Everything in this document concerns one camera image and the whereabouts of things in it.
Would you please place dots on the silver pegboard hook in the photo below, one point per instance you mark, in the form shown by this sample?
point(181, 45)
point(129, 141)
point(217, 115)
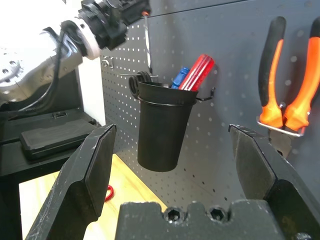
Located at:
point(107, 63)
point(125, 74)

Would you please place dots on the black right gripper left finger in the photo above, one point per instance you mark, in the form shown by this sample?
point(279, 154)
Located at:
point(80, 185)

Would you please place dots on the black plastic cup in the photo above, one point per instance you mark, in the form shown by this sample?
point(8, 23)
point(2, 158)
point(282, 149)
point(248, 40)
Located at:
point(160, 137)

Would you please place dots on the grey perforated pegboard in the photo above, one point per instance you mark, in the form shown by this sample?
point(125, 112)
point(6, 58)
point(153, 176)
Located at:
point(225, 62)

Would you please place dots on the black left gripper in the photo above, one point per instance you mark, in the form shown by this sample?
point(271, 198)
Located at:
point(107, 25)

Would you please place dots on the orange black pliers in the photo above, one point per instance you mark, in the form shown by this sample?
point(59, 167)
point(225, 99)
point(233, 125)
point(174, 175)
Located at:
point(272, 75)

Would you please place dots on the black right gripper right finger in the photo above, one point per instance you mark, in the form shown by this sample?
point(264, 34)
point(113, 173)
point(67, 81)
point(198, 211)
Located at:
point(260, 170)

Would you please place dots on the large black ribbed case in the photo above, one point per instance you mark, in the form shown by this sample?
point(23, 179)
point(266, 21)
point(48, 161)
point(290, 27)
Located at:
point(50, 140)

